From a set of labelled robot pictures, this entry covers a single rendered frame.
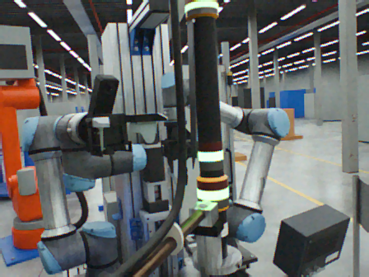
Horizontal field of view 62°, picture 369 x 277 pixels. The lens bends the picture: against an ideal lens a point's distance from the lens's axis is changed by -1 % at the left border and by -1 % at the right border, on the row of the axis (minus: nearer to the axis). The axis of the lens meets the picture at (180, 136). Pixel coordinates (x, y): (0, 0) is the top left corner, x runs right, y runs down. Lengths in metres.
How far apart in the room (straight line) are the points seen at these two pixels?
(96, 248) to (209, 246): 0.79
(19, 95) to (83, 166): 3.59
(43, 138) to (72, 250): 0.39
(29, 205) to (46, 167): 3.18
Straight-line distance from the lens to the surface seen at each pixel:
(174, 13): 0.35
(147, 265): 0.28
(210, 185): 0.42
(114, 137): 0.63
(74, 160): 0.79
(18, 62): 4.30
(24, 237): 4.43
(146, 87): 1.32
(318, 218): 1.25
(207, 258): 0.44
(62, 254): 1.15
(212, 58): 0.41
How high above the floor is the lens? 1.68
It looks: 6 degrees down
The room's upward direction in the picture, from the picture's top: 4 degrees counter-clockwise
